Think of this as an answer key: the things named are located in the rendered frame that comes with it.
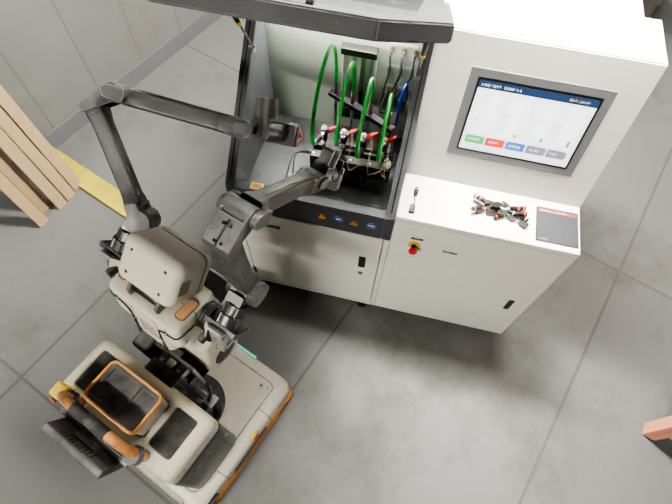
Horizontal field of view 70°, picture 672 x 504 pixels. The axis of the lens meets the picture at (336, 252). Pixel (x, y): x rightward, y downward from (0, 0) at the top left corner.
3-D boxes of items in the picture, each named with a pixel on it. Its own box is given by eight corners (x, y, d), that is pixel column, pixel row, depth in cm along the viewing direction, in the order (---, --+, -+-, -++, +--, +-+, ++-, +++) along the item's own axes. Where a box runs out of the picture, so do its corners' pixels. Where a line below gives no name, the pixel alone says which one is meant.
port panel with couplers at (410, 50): (378, 101, 203) (386, 38, 176) (379, 96, 205) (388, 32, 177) (408, 107, 202) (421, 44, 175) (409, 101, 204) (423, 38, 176)
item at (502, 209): (468, 218, 185) (472, 210, 180) (470, 196, 190) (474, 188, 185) (527, 230, 183) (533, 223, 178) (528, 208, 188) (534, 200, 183)
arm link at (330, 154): (293, 177, 141) (318, 191, 139) (308, 141, 137) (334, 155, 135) (309, 173, 152) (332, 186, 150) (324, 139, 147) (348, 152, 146)
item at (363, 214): (240, 208, 207) (234, 187, 193) (243, 200, 209) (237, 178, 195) (380, 239, 201) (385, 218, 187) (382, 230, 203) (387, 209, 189)
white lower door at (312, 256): (255, 277, 267) (236, 209, 207) (257, 273, 268) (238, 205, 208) (369, 303, 261) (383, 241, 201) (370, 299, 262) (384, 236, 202)
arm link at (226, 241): (189, 231, 103) (226, 255, 101) (227, 185, 107) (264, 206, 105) (228, 293, 144) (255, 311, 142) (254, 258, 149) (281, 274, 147)
